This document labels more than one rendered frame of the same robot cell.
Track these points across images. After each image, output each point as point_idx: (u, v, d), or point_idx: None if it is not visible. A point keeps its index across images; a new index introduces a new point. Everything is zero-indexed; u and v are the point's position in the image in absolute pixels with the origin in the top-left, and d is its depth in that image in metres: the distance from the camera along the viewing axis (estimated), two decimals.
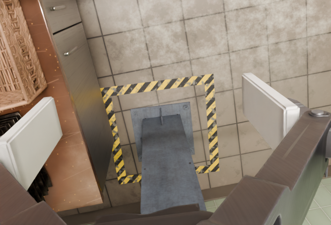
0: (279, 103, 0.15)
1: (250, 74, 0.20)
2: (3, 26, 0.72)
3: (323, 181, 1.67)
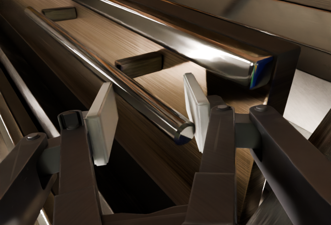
0: (195, 99, 0.17)
1: (189, 74, 0.22)
2: None
3: None
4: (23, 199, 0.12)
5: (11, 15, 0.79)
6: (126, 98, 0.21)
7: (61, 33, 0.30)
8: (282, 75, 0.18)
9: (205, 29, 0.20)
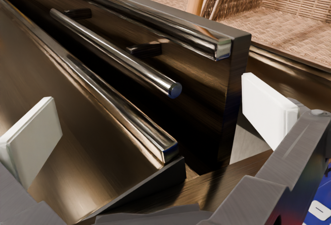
0: (279, 103, 0.15)
1: (250, 74, 0.20)
2: None
3: None
4: None
5: (27, 16, 0.89)
6: (135, 71, 0.30)
7: (83, 28, 0.40)
8: (239, 52, 0.27)
9: (189, 23, 0.29)
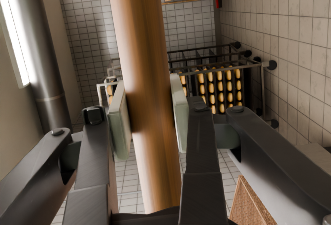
0: (175, 100, 0.17)
1: (175, 75, 0.22)
2: None
3: None
4: (44, 193, 0.12)
5: None
6: None
7: None
8: None
9: None
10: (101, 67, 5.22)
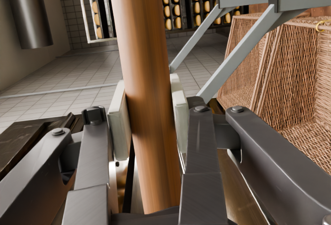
0: (175, 100, 0.17)
1: (175, 75, 0.22)
2: None
3: None
4: (44, 194, 0.12)
5: None
6: None
7: None
8: None
9: None
10: (90, 3, 4.88)
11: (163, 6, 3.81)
